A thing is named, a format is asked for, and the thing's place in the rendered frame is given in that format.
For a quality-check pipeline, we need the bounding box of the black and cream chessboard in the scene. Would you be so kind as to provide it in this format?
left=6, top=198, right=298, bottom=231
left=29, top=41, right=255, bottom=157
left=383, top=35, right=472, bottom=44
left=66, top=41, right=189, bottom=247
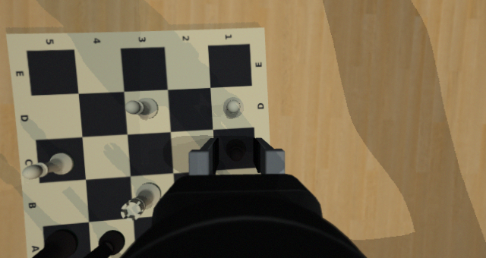
left=6, top=27, right=270, bottom=258

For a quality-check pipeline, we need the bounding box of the white rook chess piece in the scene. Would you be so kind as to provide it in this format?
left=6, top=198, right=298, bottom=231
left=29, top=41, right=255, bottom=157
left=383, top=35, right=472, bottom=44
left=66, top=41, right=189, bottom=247
left=121, top=182, right=161, bottom=222

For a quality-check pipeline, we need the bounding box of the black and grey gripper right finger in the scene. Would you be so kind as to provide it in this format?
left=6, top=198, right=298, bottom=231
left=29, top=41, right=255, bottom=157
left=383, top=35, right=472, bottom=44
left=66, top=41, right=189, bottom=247
left=253, top=138, right=285, bottom=174

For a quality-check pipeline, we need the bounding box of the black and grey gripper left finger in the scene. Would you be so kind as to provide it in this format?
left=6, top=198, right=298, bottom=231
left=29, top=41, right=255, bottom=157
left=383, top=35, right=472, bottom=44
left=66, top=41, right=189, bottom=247
left=188, top=138, right=219, bottom=175

